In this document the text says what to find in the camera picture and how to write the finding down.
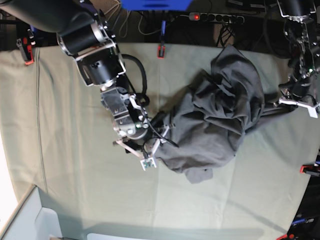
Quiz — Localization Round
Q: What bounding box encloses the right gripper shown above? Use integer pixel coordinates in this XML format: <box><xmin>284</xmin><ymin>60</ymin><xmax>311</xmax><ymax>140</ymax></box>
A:
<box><xmin>100</xmin><ymin>86</ymin><xmax>149</xmax><ymax>140</ymax></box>

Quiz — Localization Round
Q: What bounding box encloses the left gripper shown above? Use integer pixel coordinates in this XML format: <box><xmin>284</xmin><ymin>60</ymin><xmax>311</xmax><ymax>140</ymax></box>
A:
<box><xmin>279</xmin><ymin>75</ymin><xmax>316</xmax><ymax>101</ymax></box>

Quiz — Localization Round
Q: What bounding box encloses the grey t-shirt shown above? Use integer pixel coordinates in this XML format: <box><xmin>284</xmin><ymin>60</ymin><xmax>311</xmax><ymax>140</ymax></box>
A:
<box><xmin>156</xmin><ymin>46</ymin><xmax>294</xmax><ymax>184</ymax></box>

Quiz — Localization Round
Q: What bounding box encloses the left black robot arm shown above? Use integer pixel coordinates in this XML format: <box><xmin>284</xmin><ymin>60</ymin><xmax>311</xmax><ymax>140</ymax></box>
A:
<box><xmin>277</xmin><ymin>0</ymin><xmax>320</xmax><ymax>101</ymax></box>

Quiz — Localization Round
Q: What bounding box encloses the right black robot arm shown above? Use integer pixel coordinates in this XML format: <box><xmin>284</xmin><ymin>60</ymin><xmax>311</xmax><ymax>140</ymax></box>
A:
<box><xmin>0</xmin><ymin>0</ymin><xmax>151</xmax><ymax>141</ymax></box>

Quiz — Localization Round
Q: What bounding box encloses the red black clamp centre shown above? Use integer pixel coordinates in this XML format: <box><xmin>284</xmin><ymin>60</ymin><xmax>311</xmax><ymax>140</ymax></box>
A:
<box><xmin>157</xmin><ymin>20</ymin><xmax>166</xmax><ymax>59</ymax></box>

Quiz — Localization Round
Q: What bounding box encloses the red black clamp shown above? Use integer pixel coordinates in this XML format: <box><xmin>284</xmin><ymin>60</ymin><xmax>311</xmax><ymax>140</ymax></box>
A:
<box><xmin>300</xmin><ymin>162</ymin><xmax>320</xmax><ymax>177</ymax></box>
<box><xmin>16</xmin><ymin>28</ymin><xmax>34</xmax><ymax>66</ymax></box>
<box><xmin>157</xmin><ymin>20</ymin><xmax>166</xmax><ymax>59</ymax></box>

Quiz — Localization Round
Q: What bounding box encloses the red black clamp right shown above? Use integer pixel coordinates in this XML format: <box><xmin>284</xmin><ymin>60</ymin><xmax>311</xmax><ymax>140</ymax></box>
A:
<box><xmin>300</xmin><ymin>162</ymin><xmax>320</xmax><ymax>177</ymax></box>

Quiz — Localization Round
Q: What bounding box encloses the black power strip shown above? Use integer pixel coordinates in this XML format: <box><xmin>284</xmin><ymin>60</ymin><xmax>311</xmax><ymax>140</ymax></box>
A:
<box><xmin>187</xmin><ymin>12</ymin><xmax>245</xmax><ymax>25</ymax></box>

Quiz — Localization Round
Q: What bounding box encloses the red black clamp far left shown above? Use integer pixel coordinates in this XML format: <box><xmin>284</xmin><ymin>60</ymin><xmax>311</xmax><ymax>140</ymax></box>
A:
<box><xmin>16</xmin><ymin>28</ymin><xmax>34</xmax><ymax>66</ymax></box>

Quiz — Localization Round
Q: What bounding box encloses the white storage bin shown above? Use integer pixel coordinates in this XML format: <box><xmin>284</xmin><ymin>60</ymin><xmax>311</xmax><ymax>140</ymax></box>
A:
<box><xmin>0</xmin><ymin>184</ymin><xmax>63</xmax><ymax>240</ymax></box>

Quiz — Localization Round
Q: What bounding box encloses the red clamp bottom right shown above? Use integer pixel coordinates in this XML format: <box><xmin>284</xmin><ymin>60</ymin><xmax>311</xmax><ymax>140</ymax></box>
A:
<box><xmin>276</xmin><ymin>233</ymin><xmax>296</xmax><ymax>240</ymax></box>

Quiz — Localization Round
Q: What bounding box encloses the blue plastic mount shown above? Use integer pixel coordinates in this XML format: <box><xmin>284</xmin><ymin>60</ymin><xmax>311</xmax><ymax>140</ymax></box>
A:
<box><xmin>120</xmin><ymin>0</ymin><xmax>192</xmax><ymax>11</ymax></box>

